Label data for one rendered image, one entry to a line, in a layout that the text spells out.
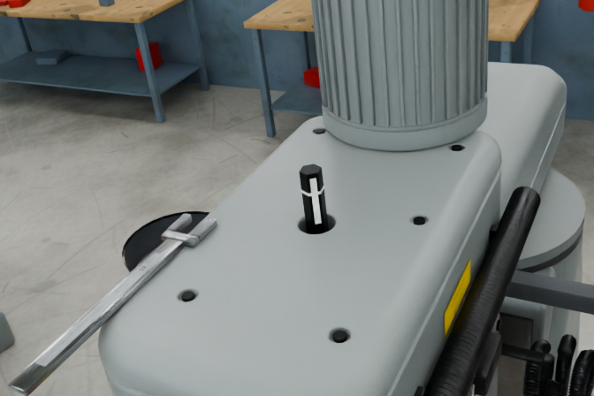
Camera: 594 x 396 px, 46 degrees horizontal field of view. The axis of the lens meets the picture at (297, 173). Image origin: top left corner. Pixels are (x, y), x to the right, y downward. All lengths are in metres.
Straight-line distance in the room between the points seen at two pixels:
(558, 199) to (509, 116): 0.23
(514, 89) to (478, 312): 0.63
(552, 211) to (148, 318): 0.86
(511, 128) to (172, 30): 5.35
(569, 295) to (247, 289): 0.52
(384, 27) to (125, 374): 0.42
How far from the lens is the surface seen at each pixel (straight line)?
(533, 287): 1.02
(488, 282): 0.74
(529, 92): 1.27
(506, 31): 4.24
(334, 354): 0.54
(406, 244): 0.65
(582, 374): 1.05
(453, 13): 0.76
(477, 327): 0.69
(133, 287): 0.64
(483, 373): 0.82
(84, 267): 4.19
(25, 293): 4.16
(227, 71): 6.15
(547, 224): 1.27
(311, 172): 0.65
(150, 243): 3.23
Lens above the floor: 2.27
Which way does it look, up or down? 29 degrees down
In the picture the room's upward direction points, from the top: 8 degrees counter-clockwise
